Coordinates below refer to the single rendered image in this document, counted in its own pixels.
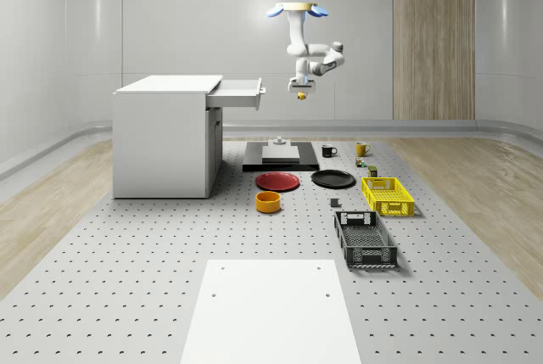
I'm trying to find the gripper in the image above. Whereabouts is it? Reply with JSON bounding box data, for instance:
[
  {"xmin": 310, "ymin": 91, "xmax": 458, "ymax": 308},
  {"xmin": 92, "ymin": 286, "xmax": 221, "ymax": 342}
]
[{"xmin": 287, "ymin": 76, "xmax": 317, "ymax": 98}]

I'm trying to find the white drawer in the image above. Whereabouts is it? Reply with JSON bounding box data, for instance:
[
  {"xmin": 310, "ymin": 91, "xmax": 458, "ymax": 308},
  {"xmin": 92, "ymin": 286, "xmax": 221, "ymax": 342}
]
[{"xmin": 205, "ymin": 77, "xmax": 267, "ymax": 112}]

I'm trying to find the drone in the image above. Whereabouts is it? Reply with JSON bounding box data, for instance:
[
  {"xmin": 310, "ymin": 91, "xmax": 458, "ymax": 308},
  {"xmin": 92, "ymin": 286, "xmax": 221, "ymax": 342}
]
[{"xmin": 266, "ymin": 2, "xmax": 328, "ymax": 20}]

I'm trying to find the black stove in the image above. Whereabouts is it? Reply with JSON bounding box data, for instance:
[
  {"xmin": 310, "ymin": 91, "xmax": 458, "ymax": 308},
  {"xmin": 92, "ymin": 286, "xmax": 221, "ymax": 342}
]
[{"xmin": 242, "ymin": 136, "xmax": 320, "ymax": 172}]

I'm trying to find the red plate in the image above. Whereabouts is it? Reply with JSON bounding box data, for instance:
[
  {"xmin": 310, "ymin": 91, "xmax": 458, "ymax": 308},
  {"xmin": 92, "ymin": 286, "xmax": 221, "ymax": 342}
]
[{"xmin": 255, "ymin": 171, "xmax": 301, "ymax": 192}]

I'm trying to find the black plate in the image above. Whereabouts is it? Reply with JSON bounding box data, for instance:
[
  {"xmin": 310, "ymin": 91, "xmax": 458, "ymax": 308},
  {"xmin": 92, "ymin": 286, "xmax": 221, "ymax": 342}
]
[{"xmin": 311, "ymin": 169, "xmax": 357, "ymax": 190}]

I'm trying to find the yellow bowl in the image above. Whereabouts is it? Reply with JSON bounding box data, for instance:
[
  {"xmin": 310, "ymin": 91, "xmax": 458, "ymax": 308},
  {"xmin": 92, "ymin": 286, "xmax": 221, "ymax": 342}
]
[{"xmin": 255, "ymin": 191, "xmax": 283, "ymax": 215}]

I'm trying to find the white cabinet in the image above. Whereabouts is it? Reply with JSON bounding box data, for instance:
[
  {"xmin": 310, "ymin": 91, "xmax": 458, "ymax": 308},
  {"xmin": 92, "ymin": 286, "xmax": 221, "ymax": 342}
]
[{"xmin": 112, "ymin": 74, "xmax": 225, "ymax": 200}]

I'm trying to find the yellow basket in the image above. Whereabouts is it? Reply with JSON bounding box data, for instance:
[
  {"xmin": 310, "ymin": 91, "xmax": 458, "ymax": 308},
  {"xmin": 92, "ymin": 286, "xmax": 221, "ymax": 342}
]
[{"xmin": 361, "ymin": 176, "xmax": 416, "ymax": 217}]

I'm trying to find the dark grey basket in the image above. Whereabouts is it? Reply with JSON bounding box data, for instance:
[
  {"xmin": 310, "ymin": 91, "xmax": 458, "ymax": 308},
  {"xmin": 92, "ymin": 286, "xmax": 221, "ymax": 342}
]
[{"xmin": 333, "ymin": 210, "xmax": 400, "ymax": 270}]

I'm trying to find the white board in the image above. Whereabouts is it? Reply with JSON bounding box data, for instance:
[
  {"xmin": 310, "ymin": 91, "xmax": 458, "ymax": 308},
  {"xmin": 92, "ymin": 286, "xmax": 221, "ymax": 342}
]
[{"xmin": 180, "ymin": 259, "xmax": 362, "ymax": 364}]

